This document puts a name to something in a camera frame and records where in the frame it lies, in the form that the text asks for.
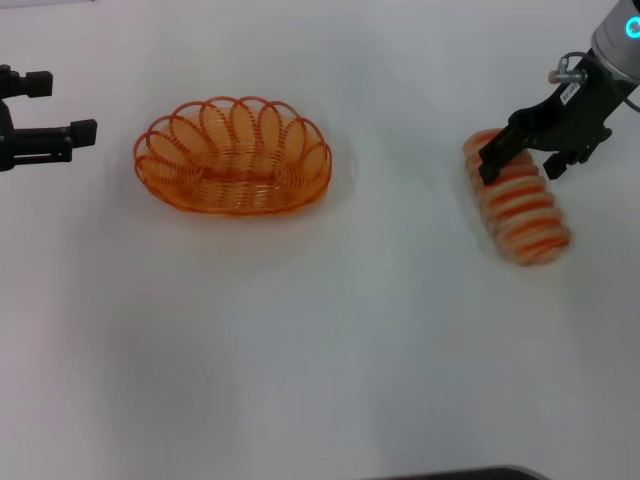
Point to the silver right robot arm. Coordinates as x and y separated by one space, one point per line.
620 35

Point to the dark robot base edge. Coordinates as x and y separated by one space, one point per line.
465 474

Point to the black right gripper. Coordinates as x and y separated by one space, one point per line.
575 120

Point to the silver cylindrical connector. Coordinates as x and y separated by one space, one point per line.
567 75

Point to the orange striped bread loaf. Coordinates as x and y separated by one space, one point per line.
525 220

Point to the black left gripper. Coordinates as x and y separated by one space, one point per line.
6 135

